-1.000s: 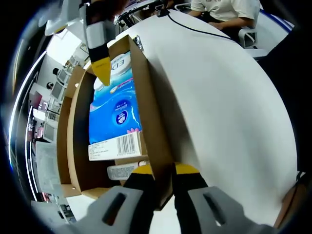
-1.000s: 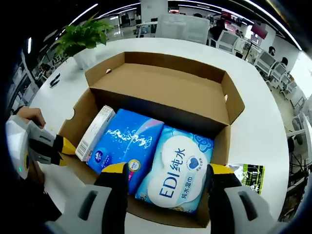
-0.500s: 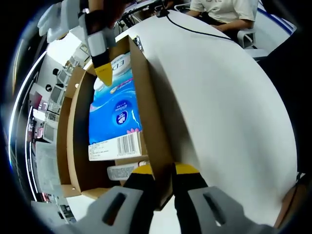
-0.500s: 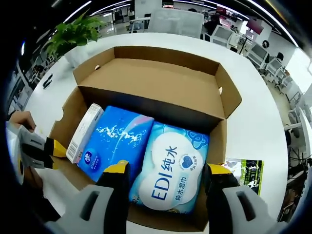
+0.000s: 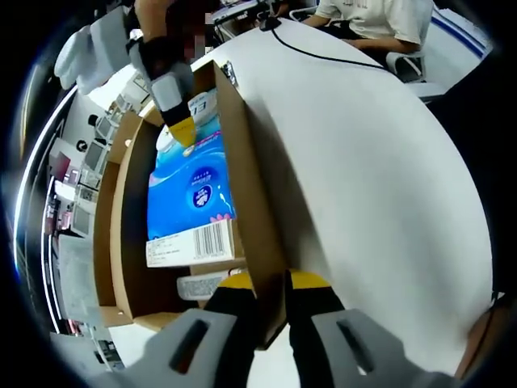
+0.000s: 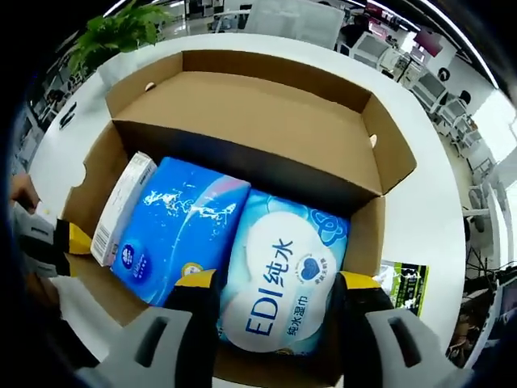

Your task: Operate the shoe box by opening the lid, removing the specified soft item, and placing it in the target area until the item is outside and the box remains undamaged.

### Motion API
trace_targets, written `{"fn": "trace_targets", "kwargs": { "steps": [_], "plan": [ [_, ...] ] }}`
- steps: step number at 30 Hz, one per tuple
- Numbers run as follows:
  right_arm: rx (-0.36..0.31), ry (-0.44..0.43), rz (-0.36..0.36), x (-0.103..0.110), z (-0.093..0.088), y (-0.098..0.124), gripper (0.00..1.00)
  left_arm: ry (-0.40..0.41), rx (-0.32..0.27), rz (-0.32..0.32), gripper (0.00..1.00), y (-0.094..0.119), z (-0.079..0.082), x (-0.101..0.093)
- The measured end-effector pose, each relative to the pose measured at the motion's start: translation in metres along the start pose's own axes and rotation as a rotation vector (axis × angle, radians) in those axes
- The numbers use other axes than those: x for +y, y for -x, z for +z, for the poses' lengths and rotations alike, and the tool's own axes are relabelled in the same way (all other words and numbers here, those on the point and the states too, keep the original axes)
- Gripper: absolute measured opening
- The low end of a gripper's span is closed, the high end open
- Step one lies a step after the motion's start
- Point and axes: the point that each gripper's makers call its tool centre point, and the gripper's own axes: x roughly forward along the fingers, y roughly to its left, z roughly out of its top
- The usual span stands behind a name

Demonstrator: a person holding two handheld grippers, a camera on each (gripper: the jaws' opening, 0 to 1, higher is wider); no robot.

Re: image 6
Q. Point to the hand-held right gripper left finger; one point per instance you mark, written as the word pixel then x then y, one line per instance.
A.
pixel 121 359

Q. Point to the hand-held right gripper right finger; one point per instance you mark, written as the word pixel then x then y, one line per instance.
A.
pixel 424 359

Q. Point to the black green packet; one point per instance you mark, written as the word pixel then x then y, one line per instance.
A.
pixel 408 287

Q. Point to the small white carton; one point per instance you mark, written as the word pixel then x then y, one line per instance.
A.
pixel 121 210

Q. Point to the blue soft tissue pack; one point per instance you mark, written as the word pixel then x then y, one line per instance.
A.
pixel 182 226

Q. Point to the light blue wet wipes pack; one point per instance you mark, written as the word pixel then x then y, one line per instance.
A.
pixel 282 283

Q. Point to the brown cardboard shoe box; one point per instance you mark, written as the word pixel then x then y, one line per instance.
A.
pixel 282 121

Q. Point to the person's left hand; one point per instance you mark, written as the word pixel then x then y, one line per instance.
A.
pixel 26 194

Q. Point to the small black object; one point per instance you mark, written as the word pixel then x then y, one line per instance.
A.
pixel 68 116

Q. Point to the potted green plant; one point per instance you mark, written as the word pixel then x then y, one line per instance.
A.
pixel 117 32

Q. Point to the group of white office chairs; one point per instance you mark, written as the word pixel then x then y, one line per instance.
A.
pixel 432 93

